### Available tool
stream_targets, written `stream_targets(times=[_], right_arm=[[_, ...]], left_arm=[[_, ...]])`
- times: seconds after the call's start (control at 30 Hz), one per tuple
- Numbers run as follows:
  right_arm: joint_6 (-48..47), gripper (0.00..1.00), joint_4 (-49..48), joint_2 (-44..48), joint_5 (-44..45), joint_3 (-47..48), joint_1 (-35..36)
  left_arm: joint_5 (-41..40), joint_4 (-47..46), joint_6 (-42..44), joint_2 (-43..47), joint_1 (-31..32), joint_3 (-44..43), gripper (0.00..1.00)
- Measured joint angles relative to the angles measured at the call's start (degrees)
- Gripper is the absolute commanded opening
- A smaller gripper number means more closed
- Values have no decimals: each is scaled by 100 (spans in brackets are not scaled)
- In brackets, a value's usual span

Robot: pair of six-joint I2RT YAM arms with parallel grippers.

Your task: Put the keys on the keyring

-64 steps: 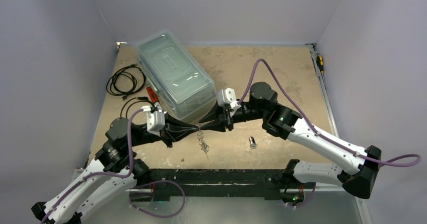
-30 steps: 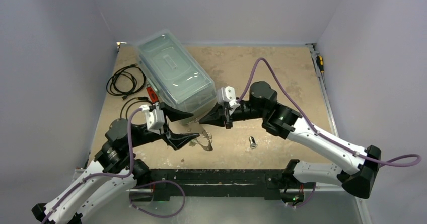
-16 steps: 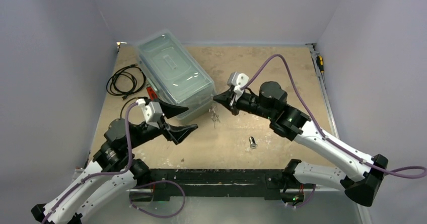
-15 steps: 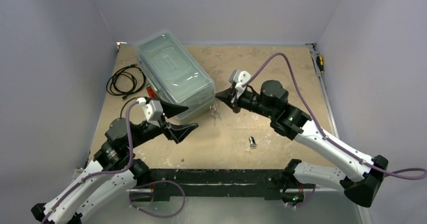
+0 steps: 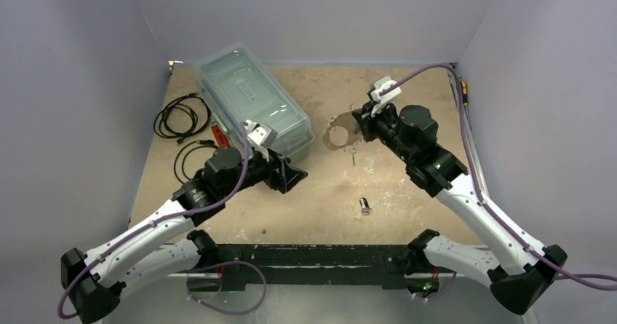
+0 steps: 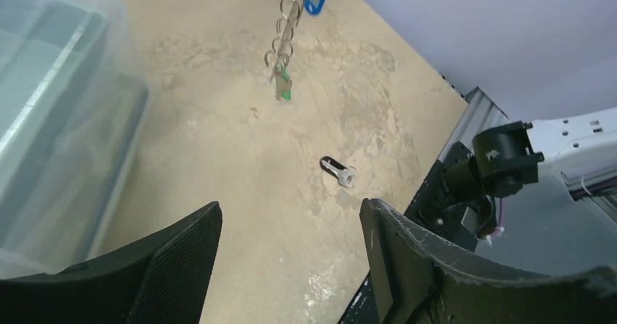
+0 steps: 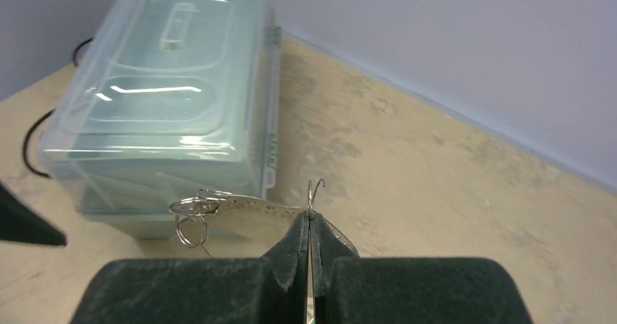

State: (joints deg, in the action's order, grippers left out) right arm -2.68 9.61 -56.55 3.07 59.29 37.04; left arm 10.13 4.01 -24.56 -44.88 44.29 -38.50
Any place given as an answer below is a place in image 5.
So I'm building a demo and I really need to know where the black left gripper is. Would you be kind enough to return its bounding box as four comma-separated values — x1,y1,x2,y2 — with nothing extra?
220,144,306,198

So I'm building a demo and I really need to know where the metal key organizer plate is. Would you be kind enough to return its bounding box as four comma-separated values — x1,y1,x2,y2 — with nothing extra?
322,111,362,151

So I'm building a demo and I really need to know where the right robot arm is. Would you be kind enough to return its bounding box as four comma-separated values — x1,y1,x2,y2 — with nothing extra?
351,102,568,315

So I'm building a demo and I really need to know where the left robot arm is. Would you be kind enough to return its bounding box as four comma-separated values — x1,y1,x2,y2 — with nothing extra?
57,147,308,323

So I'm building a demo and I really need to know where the small silver cylinder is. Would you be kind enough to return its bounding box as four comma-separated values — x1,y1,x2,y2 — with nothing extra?
359,197,373,216

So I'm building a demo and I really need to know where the yellow black screwdriver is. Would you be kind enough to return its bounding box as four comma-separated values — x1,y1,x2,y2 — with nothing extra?
459,80,469,107

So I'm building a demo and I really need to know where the clear plastic storage box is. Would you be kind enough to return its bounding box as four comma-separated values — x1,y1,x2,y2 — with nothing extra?
188,42,314,163

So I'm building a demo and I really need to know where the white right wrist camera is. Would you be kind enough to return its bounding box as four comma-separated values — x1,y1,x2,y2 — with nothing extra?
368,76,402,117

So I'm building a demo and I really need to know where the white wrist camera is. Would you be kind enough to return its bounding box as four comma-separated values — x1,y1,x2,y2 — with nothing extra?
243,119,278,162
368,76,402,117

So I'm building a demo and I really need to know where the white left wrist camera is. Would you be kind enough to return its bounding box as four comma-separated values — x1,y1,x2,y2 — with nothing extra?
243,119,278,162

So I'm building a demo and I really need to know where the red handled adjustable wrench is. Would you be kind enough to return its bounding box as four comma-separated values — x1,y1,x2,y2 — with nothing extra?
211,125,230,148

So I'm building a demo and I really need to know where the black usb cable loop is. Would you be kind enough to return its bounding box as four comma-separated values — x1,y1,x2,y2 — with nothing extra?
173,139,219,183

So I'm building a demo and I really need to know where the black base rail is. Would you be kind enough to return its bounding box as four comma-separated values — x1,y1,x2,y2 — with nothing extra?
188,243,459,293

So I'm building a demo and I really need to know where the coiled black cable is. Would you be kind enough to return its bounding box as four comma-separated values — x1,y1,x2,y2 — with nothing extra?
154,91,212,141

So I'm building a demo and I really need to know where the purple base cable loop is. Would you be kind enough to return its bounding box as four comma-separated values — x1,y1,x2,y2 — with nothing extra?
186,261,268,317

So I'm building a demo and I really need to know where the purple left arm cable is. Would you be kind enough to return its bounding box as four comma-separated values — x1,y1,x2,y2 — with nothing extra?
57,124,252,320

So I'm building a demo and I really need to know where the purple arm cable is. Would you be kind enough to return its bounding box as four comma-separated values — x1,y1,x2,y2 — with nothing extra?
57,124,252,320
381,63,617,293

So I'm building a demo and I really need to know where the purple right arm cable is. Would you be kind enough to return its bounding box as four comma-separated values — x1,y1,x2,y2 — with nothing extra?
381,63,617,293

